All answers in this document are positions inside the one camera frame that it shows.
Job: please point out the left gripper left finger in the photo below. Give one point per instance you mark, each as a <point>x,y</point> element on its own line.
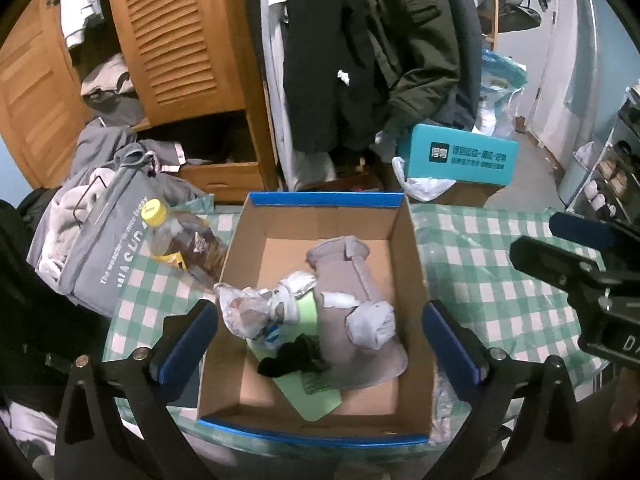
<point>114,422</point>

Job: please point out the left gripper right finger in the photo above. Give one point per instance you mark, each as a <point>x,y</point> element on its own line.
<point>530,406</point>

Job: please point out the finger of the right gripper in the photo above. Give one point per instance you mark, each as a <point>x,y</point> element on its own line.
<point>595,234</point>
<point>556,266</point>

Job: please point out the grey sock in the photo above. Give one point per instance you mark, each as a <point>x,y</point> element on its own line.
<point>369,324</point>

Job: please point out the white plastic bags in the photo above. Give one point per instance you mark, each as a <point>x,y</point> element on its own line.
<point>265,317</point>

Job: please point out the light green sheet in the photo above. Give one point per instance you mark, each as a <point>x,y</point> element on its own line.
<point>309,394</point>

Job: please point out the black sock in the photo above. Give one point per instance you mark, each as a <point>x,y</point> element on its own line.
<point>301,355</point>

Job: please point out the grey fleece cover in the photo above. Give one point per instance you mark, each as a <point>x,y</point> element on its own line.
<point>340,265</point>

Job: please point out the shoe rack with shoes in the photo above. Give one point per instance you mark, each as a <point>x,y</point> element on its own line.
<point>608,173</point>

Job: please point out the green checked tablecloth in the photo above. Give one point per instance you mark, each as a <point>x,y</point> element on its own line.
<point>464,254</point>

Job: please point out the white plastic bag under box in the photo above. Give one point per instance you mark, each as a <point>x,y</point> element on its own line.
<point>423,190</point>

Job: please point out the blue clear plastic bag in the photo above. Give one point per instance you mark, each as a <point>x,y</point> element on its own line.
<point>503,81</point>

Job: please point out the teal printed cardboard box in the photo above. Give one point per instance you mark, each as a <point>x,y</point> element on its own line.
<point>447,153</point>

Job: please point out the yellow capped drink bottle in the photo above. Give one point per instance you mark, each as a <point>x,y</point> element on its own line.
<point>184,240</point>

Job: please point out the grey tote bag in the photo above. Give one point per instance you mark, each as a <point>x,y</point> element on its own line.
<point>91,230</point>

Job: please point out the blue rimmed cardboard box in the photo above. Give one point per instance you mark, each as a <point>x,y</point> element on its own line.
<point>239,407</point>

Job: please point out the dark hanging jacket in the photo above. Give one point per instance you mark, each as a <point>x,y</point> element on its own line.
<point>354,68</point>

